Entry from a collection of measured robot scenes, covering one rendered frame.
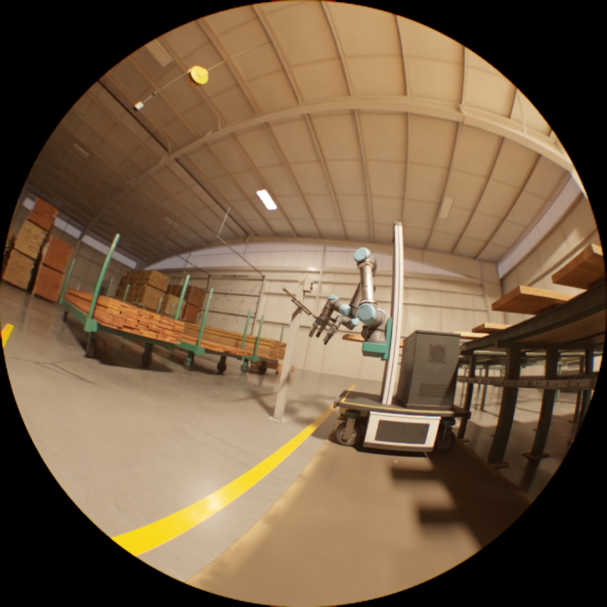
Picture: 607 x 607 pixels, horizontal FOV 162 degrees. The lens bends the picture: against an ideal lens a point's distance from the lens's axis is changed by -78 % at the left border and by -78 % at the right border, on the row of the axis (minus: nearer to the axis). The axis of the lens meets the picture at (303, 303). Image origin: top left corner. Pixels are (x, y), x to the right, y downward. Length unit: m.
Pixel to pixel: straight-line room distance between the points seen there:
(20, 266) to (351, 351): 14.00
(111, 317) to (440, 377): 2.57
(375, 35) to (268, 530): 6.93
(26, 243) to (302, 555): 9.83
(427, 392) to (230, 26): 7.86
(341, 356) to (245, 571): 9.80
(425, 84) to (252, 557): 7.15
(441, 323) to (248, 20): 12.97
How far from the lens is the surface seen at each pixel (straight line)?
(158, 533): 0.74
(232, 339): 4.87
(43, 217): 9.83
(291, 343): 1.79
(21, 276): 9.56
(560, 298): 1.04
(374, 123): 7.10
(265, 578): 0.66
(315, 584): 0.67
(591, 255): 0.74
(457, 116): 6.11
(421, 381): 1.48
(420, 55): 6.49
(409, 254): 11.47
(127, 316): 2.17
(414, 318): 10.43
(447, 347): 1.53
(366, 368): 10.00
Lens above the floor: 0.58
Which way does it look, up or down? 14 degrees up
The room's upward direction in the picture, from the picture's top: 10 degrees clockwise
